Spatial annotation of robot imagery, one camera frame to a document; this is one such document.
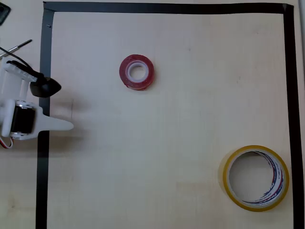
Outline black object with rounded corner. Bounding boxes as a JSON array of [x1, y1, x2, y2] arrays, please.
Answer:
[[0, 4, 11, 26]]

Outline metal screwdriver shaft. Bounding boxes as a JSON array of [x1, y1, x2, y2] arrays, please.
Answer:
[[0, 39, 33, 59]]

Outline big yellowish printed tape roll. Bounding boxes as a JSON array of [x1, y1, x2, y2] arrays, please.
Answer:
[[218, 145, 290, 212]]

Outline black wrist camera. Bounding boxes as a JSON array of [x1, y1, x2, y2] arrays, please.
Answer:
[[29, 75, 62, 98]]

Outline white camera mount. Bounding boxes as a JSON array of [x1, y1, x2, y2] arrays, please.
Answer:
[[0, 57, 37, 101]]

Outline red and white servo wires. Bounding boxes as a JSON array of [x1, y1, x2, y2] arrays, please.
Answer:
[[0, 136, 14, 150]]

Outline small red tape roll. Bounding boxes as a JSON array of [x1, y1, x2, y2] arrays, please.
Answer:
[[119, 54, 155, 92]]

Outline black camera cable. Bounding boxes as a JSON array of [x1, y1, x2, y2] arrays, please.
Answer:
[[0, 46, 45, 80]]

